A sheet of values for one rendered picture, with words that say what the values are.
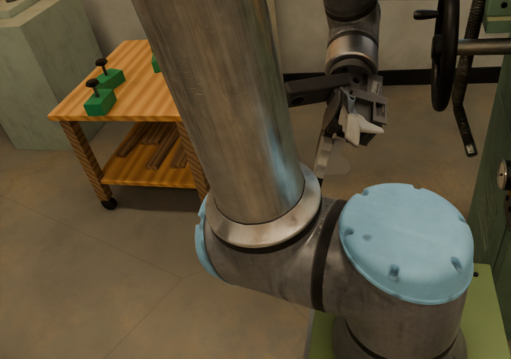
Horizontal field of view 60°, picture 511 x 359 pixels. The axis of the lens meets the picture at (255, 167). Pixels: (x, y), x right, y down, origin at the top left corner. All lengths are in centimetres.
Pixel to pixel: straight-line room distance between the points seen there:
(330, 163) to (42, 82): 187
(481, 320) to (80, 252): 156
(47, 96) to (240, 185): 204
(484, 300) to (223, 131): 55
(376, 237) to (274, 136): 17
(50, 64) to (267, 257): 201
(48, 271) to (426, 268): 167
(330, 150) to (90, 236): 146
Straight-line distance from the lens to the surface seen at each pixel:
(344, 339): 68
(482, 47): 112
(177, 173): 185
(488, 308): 81
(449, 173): 202
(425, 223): 54
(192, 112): 41
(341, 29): 81
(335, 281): 54
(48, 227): 218
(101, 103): 166
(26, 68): 242
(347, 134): 62
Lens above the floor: 129
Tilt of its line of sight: 39 degrees down
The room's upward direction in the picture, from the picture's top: 11 degrees counter-clockwise
